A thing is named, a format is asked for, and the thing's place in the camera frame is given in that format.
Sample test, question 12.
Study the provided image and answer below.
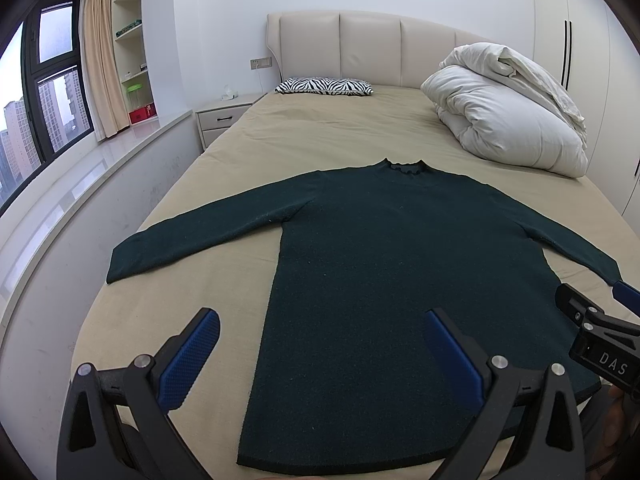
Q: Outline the dark green knit sweater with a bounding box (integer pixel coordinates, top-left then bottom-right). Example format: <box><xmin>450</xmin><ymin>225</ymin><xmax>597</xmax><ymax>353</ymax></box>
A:
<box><xmin>107</xmin><ymin>160</ymin><xmax>622</xmax><ymax>474</ymax></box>

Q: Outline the person right hand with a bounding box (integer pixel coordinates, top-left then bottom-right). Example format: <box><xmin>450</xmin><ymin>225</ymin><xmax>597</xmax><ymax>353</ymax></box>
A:
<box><xmin>591</xmin><ymin>386</ymin><xmax>639</xmax><ymax>464</ymax></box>

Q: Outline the white folded duvet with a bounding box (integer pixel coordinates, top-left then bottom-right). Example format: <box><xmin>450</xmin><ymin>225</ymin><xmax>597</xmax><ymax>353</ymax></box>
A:
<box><xmin>421</xmin><ymin>42</ymin><xmax>588</xmax><ymax>179</ymax></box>

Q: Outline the white nightstand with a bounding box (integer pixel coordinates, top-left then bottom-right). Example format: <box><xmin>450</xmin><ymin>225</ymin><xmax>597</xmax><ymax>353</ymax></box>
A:
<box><xmin>195</xmin><ymin>92</ymin><xmax>266</xmax><ymax>151</ymax></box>

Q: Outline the red storage box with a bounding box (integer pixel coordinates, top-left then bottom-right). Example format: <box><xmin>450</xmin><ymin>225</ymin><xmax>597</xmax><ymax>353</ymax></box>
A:
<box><xmin>129</xmin><ymin>103</ymin><xmax>156</xmax><ymax>125</ymax></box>

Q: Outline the white wardrobe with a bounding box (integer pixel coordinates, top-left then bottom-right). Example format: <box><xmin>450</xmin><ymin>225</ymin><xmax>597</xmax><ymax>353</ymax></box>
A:
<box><xmin>534</xmin><ymin>0</ymin><xmax>639</xmax><ymax>216</ymax></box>

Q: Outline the beige curtain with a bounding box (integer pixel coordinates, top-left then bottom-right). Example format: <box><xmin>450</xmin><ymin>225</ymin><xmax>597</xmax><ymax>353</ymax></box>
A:
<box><xmin>79</xmin><ymin>0</ymin><xmax>130</xmax><ymax>143</ymax></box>

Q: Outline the black framed window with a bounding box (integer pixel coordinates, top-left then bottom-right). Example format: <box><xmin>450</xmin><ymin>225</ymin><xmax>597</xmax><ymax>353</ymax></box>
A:
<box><xmin>1</xmin><ymin>0</ymin><xmax>94</xmax><ymax>210</ymax></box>

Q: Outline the cream padded headboard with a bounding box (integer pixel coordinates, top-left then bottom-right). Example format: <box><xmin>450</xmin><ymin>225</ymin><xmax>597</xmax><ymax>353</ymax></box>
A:
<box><xmin>266</xmin><ymin>11</ymin><xmax>485</xmax><ymax>89</ymax></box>

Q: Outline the zebra print pillow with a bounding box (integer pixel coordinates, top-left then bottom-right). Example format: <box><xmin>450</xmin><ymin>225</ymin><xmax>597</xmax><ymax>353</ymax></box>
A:
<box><xmin>274</xmin><ymin>77</ymin><xmax>374</xmax><ymax>96</ymax></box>

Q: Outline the wall switch panel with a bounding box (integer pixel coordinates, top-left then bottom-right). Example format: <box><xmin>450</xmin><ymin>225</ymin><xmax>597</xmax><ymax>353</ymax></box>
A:
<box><xmin>250</xmin><ymin>56</ymin><xmax>272</xmax><ymax>70</ymax></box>

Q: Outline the white wall shelf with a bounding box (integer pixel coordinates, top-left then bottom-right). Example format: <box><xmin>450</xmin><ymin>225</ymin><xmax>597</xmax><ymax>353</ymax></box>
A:
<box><xmin>112</xmin><ymin>0</ymin><xmax>154</xmax><ymax>115</ymax></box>

